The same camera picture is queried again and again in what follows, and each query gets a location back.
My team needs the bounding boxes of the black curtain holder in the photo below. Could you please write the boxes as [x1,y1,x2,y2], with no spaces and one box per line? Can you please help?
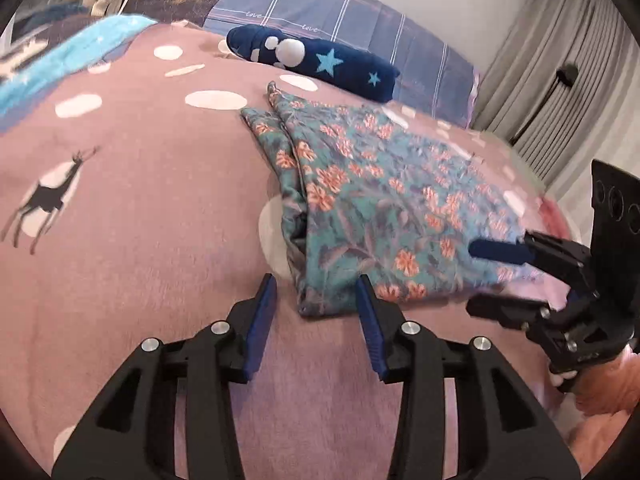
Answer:
[552,62,582,89]

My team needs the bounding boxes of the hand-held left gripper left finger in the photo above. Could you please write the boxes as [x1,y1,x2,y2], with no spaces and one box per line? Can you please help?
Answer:
[51,273,278,480]

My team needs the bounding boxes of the light blue blanket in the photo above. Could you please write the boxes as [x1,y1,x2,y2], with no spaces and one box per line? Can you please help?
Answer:
[0,2,159,134]

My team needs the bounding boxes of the floral teal garment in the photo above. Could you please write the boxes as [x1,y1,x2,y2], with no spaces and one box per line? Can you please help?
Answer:
[240,80,547,318]

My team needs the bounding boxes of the plaid blue pillow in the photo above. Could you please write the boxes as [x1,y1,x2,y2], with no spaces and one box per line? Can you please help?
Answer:
[204,0,482,129]

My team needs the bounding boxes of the pink deer print bedsheet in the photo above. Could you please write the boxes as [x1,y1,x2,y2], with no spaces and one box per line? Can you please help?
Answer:
[0,14,587,480]

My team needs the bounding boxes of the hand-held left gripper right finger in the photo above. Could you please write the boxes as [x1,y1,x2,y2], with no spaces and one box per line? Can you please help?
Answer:
[356,275,583,480]

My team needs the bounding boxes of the navy star print pillow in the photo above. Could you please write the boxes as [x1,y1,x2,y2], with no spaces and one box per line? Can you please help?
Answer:
[226,24,402,106]

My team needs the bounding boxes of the person's right forearm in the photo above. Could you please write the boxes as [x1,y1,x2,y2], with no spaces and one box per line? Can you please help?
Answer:
[567,337,640,478]

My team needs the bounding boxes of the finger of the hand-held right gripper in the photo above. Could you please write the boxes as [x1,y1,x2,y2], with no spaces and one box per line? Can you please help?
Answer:
[465,294,552,332]
[469,231,592,275]

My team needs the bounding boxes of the person's right hand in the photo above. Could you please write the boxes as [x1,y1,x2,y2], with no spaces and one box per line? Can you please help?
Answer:
[547,361,582,394]

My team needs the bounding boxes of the grey curtain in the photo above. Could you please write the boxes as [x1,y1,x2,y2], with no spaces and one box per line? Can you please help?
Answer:
[472,0,640,202]

